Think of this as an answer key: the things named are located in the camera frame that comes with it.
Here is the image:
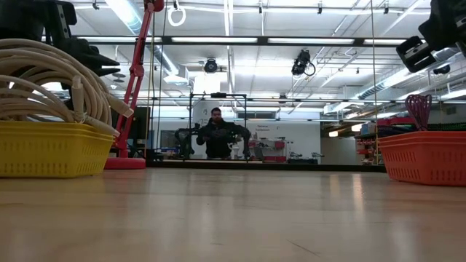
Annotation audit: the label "maroon braided USB cable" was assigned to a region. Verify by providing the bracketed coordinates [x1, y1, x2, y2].
[404, 93, 433, 132]

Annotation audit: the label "red background boxes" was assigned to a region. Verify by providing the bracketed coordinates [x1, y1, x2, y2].
[261, 140, 288, 163]

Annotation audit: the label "yellow plastic basket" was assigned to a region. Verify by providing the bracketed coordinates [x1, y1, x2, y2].
[0, 121, 116, 178]

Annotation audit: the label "black monitor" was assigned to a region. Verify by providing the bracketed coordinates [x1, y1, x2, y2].
[111, 106, 151, 141]

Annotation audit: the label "white cable loop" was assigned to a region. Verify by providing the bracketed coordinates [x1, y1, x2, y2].
[167, 5, 187, 28]

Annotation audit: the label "red storage bins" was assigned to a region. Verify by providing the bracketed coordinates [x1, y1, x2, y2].
[376, 116, 416, 127]

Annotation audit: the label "black background stand frame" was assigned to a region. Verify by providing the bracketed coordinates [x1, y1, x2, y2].
[188, 92, 248, 158]

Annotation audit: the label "orange plastic basket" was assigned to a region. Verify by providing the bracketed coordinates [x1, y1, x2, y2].
[376, 130, 466, 187]

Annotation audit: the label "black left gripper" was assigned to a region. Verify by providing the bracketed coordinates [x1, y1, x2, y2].
[43, 0, 121, 79]

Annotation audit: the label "person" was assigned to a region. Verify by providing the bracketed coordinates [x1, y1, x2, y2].
[195, 106, 244, 160]

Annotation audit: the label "black overhead light beam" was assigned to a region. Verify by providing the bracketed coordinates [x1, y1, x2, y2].
[72, 34, 408, 47]

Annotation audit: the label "black ceiling camera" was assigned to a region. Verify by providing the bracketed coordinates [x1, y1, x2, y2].
[291, 49, 317, 77]
[203, 57, 218, 74]

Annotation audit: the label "red desk lamp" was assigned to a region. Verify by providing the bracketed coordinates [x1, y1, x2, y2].
[103, 0, 165, 170]

